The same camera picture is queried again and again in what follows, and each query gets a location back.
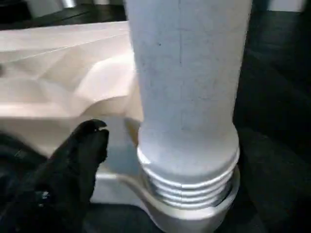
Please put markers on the white plastic table top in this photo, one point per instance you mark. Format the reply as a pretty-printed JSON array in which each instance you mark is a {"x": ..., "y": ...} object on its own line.
[{"x": 60, "y": 72}]

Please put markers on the white plastic table leg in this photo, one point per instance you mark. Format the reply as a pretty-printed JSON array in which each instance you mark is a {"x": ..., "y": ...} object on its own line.
[{"x": 187, "y": 85}]

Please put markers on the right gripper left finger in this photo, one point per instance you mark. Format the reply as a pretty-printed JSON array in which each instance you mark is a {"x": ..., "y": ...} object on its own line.
[{"x": 60, "y": 184}]

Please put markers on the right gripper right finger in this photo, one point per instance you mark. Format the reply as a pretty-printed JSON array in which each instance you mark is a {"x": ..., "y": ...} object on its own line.
[{"x": 279, "y": 194}]

